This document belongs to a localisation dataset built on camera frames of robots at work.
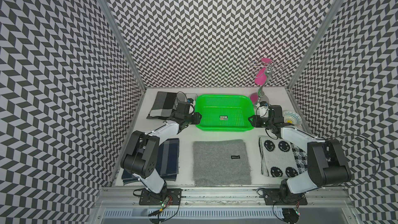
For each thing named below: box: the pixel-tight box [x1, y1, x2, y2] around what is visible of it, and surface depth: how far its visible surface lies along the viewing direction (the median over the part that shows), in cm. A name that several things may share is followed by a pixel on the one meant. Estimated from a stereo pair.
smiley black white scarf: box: [258, 135, 308, 178], surface depth 84 cm
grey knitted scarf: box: [192, 139, 252, 188], surface depth 82 cm
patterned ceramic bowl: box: [282, 109, 303, 126], surface depth 101 cm
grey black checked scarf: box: [146, 91, 197, 121], surface depth 110 cm
